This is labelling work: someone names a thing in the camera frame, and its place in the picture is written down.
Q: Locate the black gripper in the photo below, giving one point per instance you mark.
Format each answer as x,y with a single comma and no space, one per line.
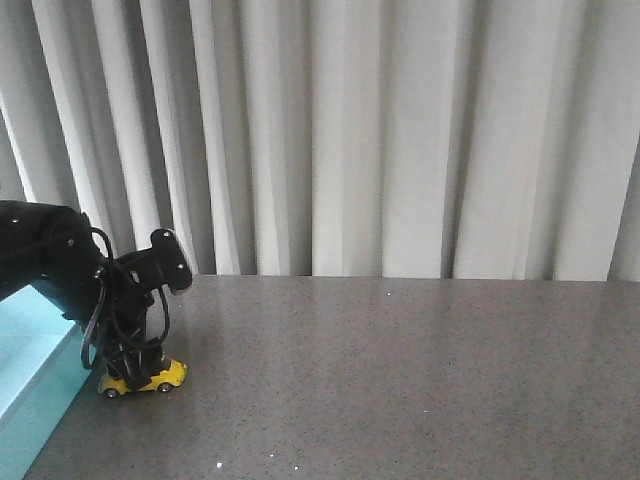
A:
120,330

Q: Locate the yellow toy beetle car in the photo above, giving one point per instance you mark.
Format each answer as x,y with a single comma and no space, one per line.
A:
163,382

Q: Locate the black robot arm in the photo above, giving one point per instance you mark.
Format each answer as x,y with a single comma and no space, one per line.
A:
53,249

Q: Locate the light blue storage box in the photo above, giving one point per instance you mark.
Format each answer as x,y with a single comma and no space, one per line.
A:
41,374

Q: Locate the grey pleated curtain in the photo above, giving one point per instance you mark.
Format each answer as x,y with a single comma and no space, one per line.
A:
414,139

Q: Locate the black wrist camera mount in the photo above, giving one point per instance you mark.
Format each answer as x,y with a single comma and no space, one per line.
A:
171,261

